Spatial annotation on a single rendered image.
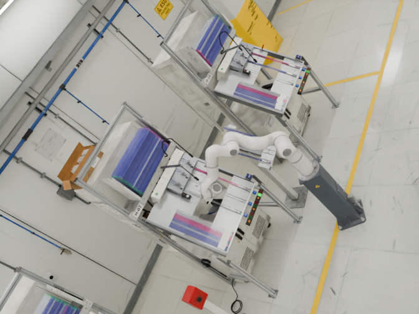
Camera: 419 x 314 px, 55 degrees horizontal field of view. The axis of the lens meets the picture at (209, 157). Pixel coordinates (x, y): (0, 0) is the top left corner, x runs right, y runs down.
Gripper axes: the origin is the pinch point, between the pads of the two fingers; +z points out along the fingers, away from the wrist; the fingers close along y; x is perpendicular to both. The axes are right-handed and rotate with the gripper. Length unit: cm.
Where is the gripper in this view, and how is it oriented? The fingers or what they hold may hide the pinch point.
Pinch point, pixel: (208, 199)
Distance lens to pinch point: 338.4
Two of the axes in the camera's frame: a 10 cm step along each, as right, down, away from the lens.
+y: -3.9, 8.2, -4.3
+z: -2.0, 3.8, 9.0
